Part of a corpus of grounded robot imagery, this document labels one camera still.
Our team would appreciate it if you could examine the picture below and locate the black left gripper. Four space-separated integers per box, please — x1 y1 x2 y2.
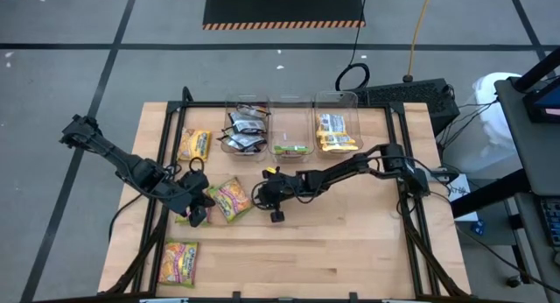
172 170 216 212

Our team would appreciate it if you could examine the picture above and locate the green Maruchan noodle packet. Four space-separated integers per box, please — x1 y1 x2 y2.
206 175 256 225
174 208 212 229
273 144 311 159
157 239 200 290

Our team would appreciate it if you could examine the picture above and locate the clear plastic bin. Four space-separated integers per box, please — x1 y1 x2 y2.
313 90 364 160
223 92 271 160
268 92 316 162

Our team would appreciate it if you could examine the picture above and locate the black hazard-striped floor mat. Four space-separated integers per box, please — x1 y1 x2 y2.
201 0 366 32

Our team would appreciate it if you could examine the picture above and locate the white paper sheet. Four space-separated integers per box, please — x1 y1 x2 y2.
446 173 481 223

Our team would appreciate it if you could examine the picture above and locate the black desk crossbar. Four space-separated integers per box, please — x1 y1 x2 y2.
450 169 531 220

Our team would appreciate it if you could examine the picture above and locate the white plastic bag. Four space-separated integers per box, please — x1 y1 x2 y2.
471 71 522 149

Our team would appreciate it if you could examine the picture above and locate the grey desk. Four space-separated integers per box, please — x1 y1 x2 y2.
493 74 560 303

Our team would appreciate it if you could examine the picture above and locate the black keyboard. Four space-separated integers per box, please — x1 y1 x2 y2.
538 195 560 248

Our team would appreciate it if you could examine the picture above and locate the black monitor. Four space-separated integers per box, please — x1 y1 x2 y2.
521 74 560 123

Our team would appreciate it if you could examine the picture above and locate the black diagonal stand beam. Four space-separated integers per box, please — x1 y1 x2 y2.
514 46 560 92

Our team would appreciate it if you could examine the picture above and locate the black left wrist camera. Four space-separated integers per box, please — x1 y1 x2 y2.
188 206 209 229

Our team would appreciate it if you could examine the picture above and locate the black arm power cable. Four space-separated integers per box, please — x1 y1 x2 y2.
108 192 148 243

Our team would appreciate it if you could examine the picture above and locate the black metal table frame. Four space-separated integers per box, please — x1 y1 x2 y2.
98 86 473 303

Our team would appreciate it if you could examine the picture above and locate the black hanging cable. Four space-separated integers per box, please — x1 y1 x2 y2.
334 0 371 94

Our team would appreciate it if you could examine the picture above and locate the yellow hanging cable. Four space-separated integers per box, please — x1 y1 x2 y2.
405 0 435 84

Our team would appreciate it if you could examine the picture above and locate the thin black floor cable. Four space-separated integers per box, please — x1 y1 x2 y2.
454 226 560 295

